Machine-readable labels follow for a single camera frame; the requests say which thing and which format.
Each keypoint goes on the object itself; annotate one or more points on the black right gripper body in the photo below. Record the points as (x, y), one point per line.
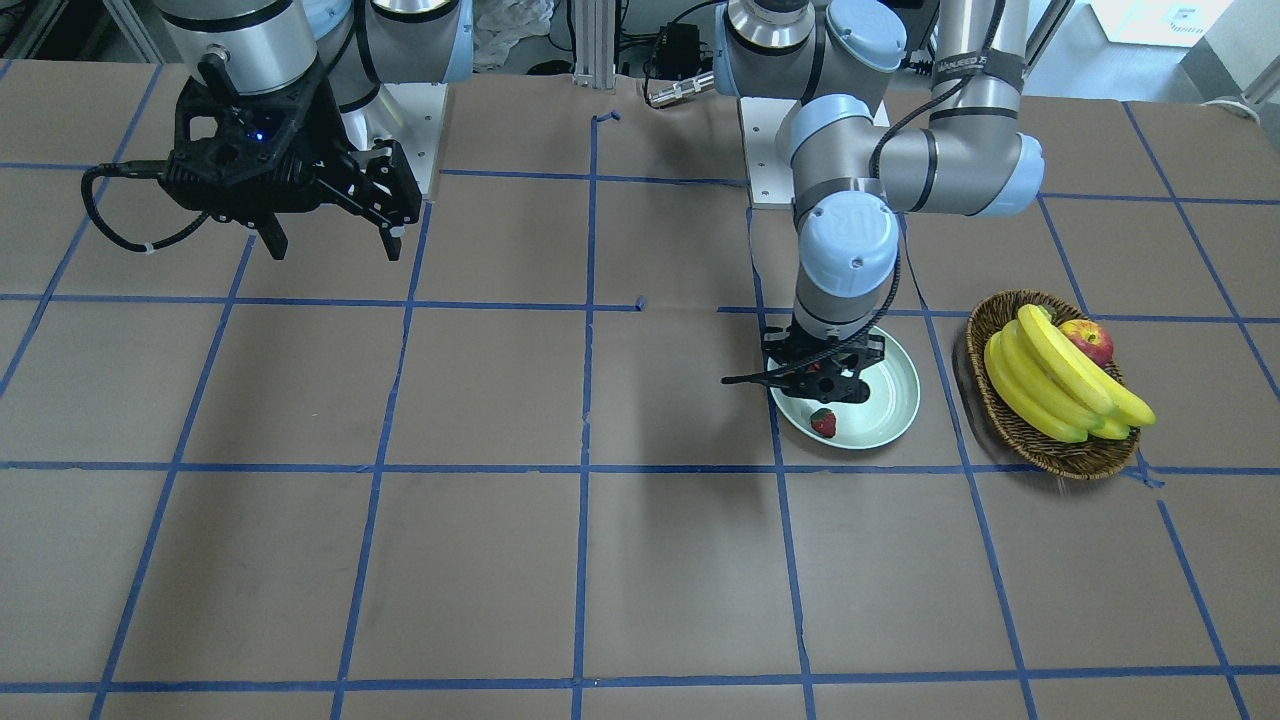
(336, 170)

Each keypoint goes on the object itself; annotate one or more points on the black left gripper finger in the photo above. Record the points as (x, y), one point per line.
(767, 379)

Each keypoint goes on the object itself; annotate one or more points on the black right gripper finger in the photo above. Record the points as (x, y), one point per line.
(273, 236)
(385, 192)

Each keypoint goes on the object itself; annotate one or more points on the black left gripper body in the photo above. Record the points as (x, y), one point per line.
(868, 351)

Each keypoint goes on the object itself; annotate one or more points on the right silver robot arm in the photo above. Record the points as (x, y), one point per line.
(244, 48)

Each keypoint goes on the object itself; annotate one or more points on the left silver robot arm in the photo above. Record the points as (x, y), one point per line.
(960, 153)

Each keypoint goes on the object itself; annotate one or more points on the light green plate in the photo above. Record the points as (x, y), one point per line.
(889, 412)

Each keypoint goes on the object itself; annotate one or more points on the yellow banana bunch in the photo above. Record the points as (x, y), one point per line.
(1054, 387)

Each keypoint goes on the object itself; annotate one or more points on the red apple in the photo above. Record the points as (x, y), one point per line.
(1091, 338)

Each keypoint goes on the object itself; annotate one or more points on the brown wicker basket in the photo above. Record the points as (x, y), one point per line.
(997, 427)

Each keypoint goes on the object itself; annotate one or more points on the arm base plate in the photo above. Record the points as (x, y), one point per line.
(413, 115)
(787, 168)

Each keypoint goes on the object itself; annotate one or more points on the aluminium frame post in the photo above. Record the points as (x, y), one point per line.
(594, 40)

